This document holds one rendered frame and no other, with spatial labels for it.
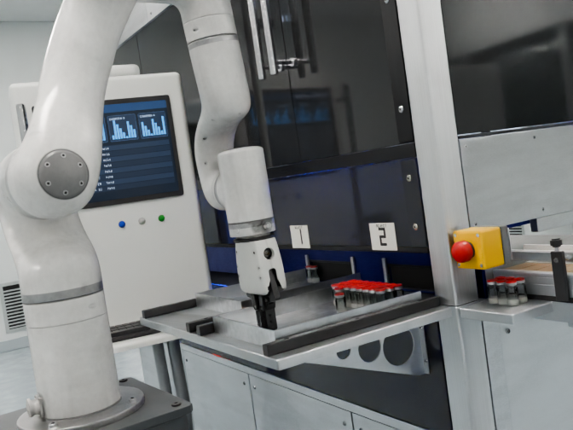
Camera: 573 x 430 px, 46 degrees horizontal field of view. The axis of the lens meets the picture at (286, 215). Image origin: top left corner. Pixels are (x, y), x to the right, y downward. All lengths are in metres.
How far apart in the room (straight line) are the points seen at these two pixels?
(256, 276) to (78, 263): 0.32
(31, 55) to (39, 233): 5.76
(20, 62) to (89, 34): 5.71
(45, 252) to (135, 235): 1.03
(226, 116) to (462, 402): 0.72
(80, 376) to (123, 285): 1.04
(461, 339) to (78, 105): 0.83
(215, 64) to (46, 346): 0.53
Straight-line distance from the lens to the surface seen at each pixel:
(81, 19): 1.11
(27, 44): 6.85
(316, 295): 1.54
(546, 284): 1.35
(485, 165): 1.43
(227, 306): 1.61
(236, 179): 1.18
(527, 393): 1.55
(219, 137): 1.26
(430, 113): 1.34
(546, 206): 1.56
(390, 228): 1.46
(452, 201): 1.35
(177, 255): 2.10
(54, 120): 1.03
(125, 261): 2.07
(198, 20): 1.21
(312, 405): 1.91
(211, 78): 1.19
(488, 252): 1.29
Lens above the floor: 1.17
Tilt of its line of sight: 3 degrees down
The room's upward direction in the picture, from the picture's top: 8 degrees counter-clockwise
